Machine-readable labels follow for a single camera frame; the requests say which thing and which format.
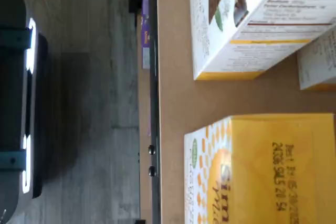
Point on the purple Annie's box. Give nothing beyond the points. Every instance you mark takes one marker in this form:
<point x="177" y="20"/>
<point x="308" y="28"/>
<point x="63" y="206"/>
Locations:
<point x="145" y="37"/>
<point x="145" y="3"/>

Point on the wooden shelf board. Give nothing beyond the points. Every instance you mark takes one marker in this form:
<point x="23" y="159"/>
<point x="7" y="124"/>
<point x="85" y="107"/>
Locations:
<point x="144" y="98"/>
<point x="178" y="98"/>

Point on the white mint chocolate cookie box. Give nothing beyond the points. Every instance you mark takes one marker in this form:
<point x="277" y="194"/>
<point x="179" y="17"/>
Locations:
<point x="262" y="51"/>
<point x="320" y="64"/>

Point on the gray mobile robot base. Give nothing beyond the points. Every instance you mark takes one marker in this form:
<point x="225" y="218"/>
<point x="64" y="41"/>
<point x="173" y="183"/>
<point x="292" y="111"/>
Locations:
<point x="10" y="77"/>

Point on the small white yellow-label box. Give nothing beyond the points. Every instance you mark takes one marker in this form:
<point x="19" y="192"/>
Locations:
<point x="262" y="155"/>

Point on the black metal shelf frame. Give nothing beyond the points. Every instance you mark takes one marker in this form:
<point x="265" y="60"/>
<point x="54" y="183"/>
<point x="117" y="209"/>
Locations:
<point x="155" y="103"/>

